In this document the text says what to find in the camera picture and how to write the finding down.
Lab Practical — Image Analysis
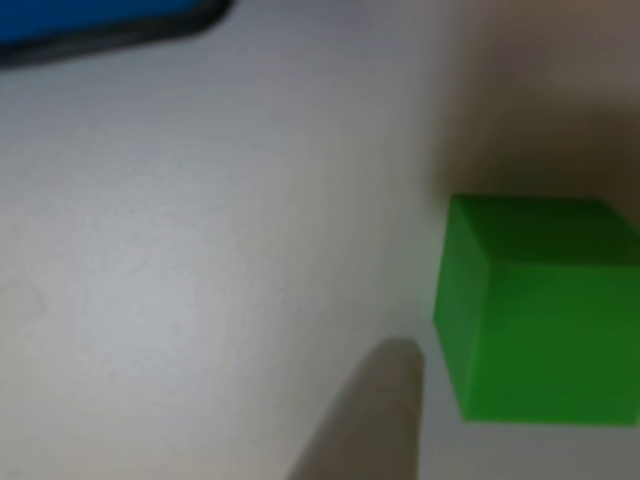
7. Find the green cube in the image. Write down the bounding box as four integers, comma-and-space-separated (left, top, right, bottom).
432, 193, 640, 427

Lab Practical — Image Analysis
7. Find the blue square box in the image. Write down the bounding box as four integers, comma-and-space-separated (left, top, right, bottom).
0, 0, 234, 69

